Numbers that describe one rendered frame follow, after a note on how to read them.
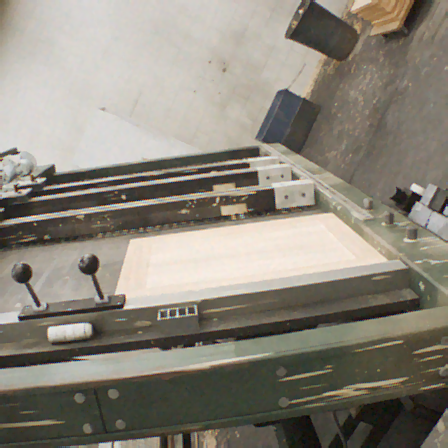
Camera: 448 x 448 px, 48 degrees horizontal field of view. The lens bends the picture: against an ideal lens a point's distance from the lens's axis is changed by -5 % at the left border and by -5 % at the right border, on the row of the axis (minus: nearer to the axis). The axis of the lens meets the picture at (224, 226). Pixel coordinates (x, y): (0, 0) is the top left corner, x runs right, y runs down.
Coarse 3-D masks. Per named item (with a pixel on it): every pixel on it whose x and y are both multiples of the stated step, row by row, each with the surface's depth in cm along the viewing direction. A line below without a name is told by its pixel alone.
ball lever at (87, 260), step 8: (88, 256) 85; (96, 256) 86; (80, 264) 85; (88, 264) 84; (96, 264) 85; (88, 272) 85; (96, 280) 89; (96, 288) 90; (96, 296) 93; (104, 296) 93
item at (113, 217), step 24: (216, 192) 164; (240, 192) 161; (264, 192) 161; (288, 192) 162; (312, 192) 162; (0, 216) 159; (48, 216) 160; (72, 216) 158; (96, 216) 158; (120, 216) 159; (144, 216) 160; (168, 216) 160; (192, 216) 161; (216, 216) 162; (0, 240) 158; (24, 240) 158
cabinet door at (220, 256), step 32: (256, 224) 143; (288, 224) 139; (320, 224) 136; (128, 256) 128; (160, 256) 126; (192, 256) 124; (224, 256) 121; (256, 256) 118; (288, 256) 116; (320, 256) 113; (352, 256) 110; (128, 288) 107; (160, 288) 105; (192, 288) 103
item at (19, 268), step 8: (16, 264) 85; (24, 264) 85; (16, 272) 84; (24, 272) 84; (32, 272) 86; (16, 280) 84; (24, 280) 85; (32, 288) 89; (32, 296) 90; (40, 304) 92
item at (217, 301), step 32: (224, 288) 96; (256, 288) 94; (288, 288) 93; (320, 288) 94; (352, 288) 95; (384, 288) 95; (0, 320) 92; (32, 320) 91; (64, 320) 91; (96, 320) 92; (128, 320) 92
